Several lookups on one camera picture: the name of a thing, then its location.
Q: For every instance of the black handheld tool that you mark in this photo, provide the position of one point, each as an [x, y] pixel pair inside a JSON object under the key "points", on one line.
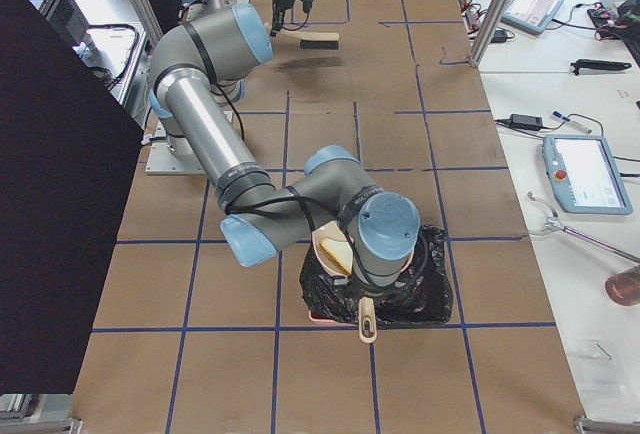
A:
{"points": [[598, 65]]}

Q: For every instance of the pink bin under bag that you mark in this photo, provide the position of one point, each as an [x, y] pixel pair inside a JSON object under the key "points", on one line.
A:
{"points": [[331, 318]]}

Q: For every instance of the near teach pendant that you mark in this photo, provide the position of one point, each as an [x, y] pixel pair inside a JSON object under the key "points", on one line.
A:
{"points": [[584, 176]]}

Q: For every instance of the teach pendant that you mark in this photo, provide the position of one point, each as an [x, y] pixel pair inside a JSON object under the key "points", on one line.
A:
{"points": [[532, 16], [584, 176]]}

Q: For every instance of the far teach pendant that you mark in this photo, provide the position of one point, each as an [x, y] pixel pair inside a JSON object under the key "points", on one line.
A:
{"points": [[532, 16]]}

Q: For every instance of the aluminium frame post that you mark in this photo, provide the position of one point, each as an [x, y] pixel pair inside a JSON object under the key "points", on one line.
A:
{"points": [[486, 31]]}

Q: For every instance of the large bread slice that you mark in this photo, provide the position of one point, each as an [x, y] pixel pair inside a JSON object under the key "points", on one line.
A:
{"points": [[339, 252]]}

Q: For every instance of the beige hand brush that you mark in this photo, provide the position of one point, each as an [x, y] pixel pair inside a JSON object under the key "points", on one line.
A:
{"points": [[308, 39]]}

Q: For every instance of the black power adapter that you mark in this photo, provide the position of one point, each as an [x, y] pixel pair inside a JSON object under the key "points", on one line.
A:
{"points": [[525, 122]]}

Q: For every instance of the brown glass jar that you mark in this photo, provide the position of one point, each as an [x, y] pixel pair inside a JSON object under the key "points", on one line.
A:
{"points": [[623, 288]]}

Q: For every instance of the black trash bag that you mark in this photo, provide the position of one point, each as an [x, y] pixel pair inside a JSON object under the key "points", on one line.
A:
{"points": [[424, 299]]}

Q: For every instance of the metal grabber tool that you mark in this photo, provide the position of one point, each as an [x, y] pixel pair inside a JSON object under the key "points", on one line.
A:
{"points": [[553, 224]]}

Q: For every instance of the black panel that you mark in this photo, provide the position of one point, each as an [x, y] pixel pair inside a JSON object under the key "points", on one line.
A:
{"points": [[68, 155]]}

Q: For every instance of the beige plastic dustpan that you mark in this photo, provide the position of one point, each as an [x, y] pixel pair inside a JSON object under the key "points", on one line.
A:
{"points": [[365, 310]]}

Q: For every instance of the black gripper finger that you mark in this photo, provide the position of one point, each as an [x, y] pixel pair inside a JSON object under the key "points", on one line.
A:
{"points": [[277, 21]]}

